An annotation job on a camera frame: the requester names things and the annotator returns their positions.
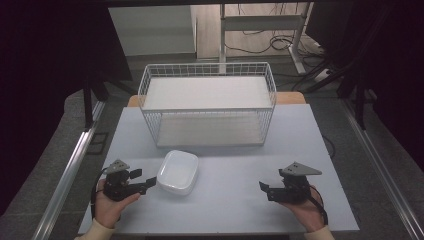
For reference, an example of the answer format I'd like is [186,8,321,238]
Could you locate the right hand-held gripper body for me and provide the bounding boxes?
[278,161,323,205]

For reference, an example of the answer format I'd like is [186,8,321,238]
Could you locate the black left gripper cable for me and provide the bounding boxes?
[90,169,108,219]

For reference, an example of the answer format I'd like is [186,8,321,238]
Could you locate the white rectangular dish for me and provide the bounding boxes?
[156,149,200,197]

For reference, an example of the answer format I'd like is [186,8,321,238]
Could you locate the white cabinet panel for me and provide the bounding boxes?
[107,4,198,58]

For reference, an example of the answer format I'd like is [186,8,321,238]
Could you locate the black metal stand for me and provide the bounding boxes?
[336,74,369,131]
[82,74,110,132]

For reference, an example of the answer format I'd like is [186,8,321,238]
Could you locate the white metal desk frame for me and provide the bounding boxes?
[218,2,315,75]

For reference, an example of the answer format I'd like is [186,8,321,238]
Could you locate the person's right hand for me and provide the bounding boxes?
[279,184,327,234]

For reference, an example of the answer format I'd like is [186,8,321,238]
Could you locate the black floor cables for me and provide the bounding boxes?
[223,31,323,58]

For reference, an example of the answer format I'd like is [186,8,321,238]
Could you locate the white power strip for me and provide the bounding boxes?
[313,67,335,83]

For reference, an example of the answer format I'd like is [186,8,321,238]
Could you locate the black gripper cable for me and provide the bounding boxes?
[308,184,330,226]
[90,169,108,219]

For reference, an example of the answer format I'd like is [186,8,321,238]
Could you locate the person's left hand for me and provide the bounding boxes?
[94,179,142,230]

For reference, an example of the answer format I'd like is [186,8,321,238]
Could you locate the white wire two-tier rack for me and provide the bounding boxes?
[137,61,278,148]

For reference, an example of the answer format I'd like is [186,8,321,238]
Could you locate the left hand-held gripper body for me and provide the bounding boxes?
[101,159,148,202]

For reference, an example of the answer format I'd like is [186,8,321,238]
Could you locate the black frame on floor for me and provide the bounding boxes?
[86,131,110,156]

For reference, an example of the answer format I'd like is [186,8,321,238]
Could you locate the dark curtain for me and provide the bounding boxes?
[304,0,424,173]
[0,0,134,216]

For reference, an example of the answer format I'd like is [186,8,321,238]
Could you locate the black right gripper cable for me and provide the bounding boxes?
[308,184,330,226]

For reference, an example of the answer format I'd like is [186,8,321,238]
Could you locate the aluminium rail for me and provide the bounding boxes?
[339,99,424,240]
[31,99,107,240]

